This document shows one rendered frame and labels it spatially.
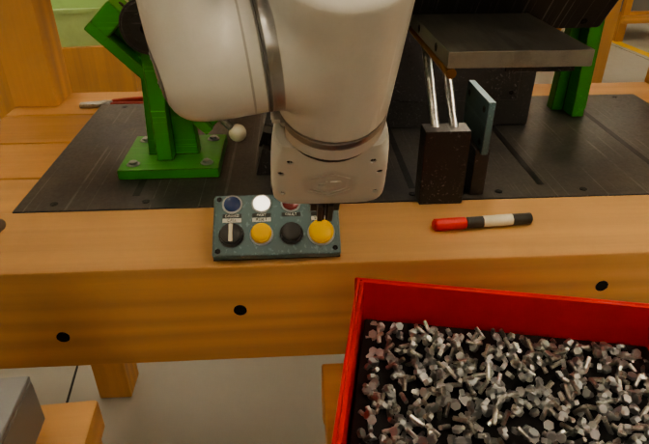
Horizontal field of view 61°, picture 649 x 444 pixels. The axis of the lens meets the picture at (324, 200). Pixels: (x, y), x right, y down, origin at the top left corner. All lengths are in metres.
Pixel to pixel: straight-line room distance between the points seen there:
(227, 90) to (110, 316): 0.45
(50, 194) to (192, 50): 0.59
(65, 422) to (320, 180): 0.33
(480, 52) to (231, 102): 0.36
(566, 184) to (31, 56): 1.02
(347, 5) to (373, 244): 0.43
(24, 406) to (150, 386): 1.23
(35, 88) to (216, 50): 0.99
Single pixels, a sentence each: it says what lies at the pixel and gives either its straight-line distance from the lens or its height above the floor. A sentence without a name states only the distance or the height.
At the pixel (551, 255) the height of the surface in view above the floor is 0.90.
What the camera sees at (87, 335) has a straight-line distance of 0.76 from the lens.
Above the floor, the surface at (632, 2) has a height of 0.35.
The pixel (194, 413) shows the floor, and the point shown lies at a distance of 1.69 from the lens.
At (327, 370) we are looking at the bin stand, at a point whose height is 0.80.
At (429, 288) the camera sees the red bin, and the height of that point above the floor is 0.92.
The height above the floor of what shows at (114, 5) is 1.14.
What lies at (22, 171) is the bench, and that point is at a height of 0.88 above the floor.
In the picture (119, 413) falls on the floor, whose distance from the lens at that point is 1.75.
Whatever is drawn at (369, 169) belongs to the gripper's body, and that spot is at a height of 1.08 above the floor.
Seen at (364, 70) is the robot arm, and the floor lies 1.19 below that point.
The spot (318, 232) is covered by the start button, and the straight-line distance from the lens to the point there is 0.64.
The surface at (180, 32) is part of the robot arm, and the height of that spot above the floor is 1.22.
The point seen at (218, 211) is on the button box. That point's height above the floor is 0.94.
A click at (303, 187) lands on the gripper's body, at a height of 1.06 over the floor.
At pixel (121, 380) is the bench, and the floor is 0.07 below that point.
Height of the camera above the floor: 1.28
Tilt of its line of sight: 30 degrees down
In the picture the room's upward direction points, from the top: straight up
